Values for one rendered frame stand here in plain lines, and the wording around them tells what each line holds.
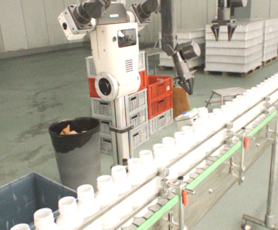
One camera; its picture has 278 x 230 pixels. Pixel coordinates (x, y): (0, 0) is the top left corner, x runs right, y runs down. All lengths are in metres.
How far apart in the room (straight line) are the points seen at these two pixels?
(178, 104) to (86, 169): 2.18
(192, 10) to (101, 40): 10.99
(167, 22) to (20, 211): 0.97
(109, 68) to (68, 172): 1.39
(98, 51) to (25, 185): 0.73
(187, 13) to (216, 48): 5.13
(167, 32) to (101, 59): 0.42
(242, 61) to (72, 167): 5.47
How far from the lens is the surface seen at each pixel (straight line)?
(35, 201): 1.44
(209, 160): 1.24
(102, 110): 3.53
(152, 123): 4.14
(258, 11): 11.50
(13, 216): 1.41
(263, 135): 1.71
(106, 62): 1.62
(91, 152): 2.73
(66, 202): 0.76
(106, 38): 1.58
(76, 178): 2.81
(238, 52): 7.50
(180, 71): 1.42
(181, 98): 4.49
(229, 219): 2.64
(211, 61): 7.75
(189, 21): 12.58
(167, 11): 1.32
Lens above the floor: 1.55
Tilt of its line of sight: 18 degrees down
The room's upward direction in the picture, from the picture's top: 3 degrees counter-clockwise
